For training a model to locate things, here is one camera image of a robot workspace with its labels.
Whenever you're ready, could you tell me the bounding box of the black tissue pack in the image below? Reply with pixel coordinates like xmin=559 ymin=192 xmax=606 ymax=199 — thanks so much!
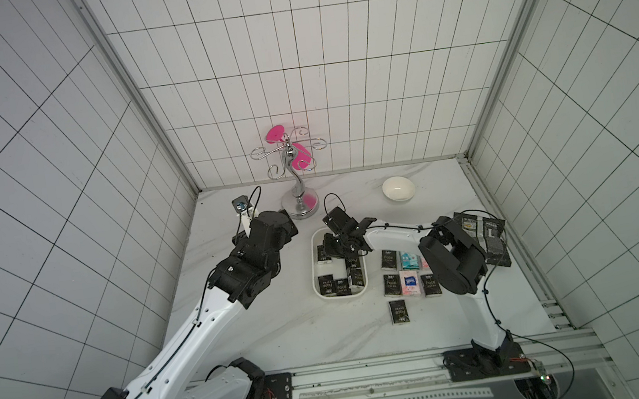
xmin=383 ymin=274 xmax=403 ymax=297
xmin=316 ymin=245 xmax=331 ymax=264
xmin=333 ymin=279 xmax=353 ymax=297
xmin=380 ymin=249 xmax=399 ymax=272
xmin=348 ymin=267 xmax=366 ymax=290
xmin=388 ymin=300 xmax=410 ymax=325
xmin=420 ymin=274 xmax=443 ymax=297

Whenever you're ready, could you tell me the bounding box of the teal cartoon tissue pack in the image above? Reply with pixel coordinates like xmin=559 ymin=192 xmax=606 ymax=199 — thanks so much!
xmin=399 ymin=252 xmax=422 ymax=271

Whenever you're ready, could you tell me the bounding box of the pink Tempo tissue pack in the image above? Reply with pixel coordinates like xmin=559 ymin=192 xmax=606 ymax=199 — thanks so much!
xmin=420 ymin=257 xmax=431 ymax=271
xmin=399 ymin=270 xmax=422 ymax=297

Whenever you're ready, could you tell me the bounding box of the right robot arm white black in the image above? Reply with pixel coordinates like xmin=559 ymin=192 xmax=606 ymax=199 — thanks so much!
xmin=323 ymin=207 xmax=513 ymax=355

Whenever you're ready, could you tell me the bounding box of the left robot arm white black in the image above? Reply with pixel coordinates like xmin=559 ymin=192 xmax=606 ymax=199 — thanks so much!
xmin=100 ymin=210 xmax=298 ymax=399

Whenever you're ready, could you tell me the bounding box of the white storage box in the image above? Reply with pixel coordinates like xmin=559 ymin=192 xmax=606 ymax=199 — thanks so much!
xmin=310 ymin=228 xmax=369 ymax=301

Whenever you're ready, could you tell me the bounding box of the chrome cup holder stand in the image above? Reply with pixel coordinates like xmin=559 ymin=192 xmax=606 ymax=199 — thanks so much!
xmin=250 ymin=125 xmax=328 ymax=220

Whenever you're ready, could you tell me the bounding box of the white ceramic bowl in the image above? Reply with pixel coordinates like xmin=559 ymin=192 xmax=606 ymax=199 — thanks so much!
xmin=382 ymin=176 xmax=417 ymax=203

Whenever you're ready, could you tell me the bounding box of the pink cup lower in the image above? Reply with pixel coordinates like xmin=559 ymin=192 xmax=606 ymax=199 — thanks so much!
xmin=292 ymin=142 xmax=316 ymax=171

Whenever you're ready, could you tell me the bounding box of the pink cup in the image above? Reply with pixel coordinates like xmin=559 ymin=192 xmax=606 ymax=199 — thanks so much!
xmin=292 ymin=142 xmax=316 ymax=171
xmin=265 ymin=125 xmax=286 ymax=144

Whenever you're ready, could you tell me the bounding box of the pink cup upper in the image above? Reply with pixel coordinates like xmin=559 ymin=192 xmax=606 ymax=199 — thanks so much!
xmin=265 ymin=125 xmax=286 ymax=144

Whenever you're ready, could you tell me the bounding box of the black snack bag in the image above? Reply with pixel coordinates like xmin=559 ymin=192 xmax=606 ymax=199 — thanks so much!
xmin=481 ymin=217 xmax=512 ymax=268
xmin=453 ymin=212 xmax=479 ymax=239

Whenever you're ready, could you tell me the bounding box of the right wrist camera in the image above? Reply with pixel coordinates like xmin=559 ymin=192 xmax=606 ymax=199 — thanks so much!
xmin=327 ymin=207 xmax=343 ymax=220

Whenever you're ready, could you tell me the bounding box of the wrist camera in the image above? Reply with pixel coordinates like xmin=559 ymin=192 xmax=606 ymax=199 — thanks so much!
xmin=232 ymin=195 xmax=252 ymax=215
xmin=327 ymin=207 xmax=343 ymax=220

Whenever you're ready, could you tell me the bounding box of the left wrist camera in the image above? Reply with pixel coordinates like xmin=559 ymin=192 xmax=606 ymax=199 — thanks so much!
xmin=232 ymin=195 xmax=252 ymax=215

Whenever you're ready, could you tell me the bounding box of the aluminium mounting rail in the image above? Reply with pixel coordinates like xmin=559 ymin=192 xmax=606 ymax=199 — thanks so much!
xmin=280 ymin=329 xmax=622 ymax=399

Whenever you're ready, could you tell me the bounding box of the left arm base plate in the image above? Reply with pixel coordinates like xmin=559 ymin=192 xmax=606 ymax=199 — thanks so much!
xmin=246 ymin=372 xmax=294 ymax=399

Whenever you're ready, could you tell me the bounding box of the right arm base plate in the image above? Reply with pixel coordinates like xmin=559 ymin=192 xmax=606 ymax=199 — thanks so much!
xmin=442 ymin=345 xmax=532 ymax=383

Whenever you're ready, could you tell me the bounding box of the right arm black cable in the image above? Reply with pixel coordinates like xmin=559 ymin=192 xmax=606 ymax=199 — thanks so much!
xmin=367 ymin=197 xmax=580 ymax=399

